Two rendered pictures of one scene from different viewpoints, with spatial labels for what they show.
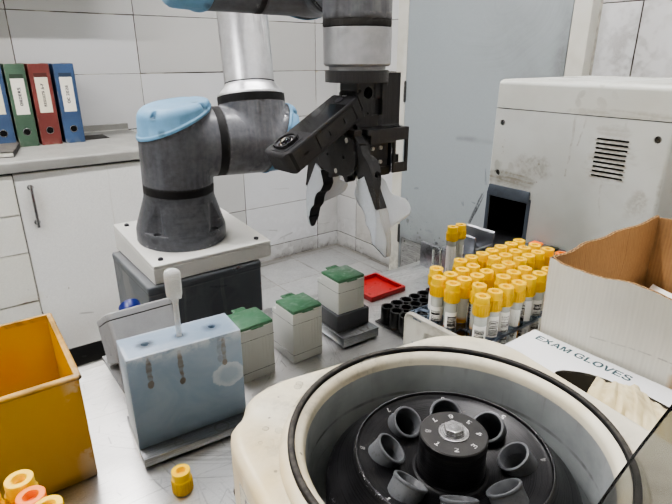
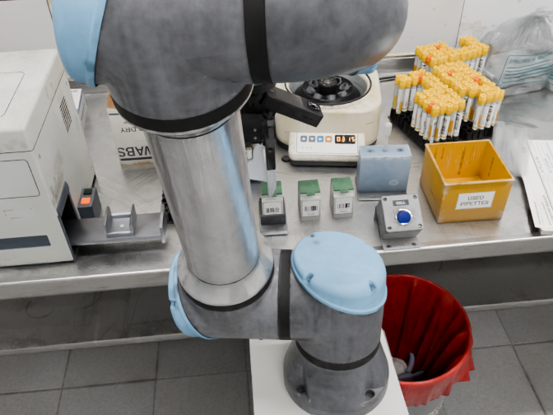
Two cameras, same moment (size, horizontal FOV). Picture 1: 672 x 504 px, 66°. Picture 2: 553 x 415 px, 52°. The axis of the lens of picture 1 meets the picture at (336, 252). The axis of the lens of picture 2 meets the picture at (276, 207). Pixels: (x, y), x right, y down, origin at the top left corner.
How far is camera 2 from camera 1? 1.45 m
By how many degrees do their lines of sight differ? 111
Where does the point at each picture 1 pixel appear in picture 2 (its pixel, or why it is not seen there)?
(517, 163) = (54, 172)
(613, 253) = not seen: hidden behind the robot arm
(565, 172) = (63, 145)
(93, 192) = not seen: outside the picture
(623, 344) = not seen: hidden behind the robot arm
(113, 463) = (413, 184)
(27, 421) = (443, 152)
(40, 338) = (448, 192)
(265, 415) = (369, 103)
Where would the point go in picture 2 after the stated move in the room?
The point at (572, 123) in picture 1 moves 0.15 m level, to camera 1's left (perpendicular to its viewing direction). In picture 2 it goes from (53, 111) to (115, 135)
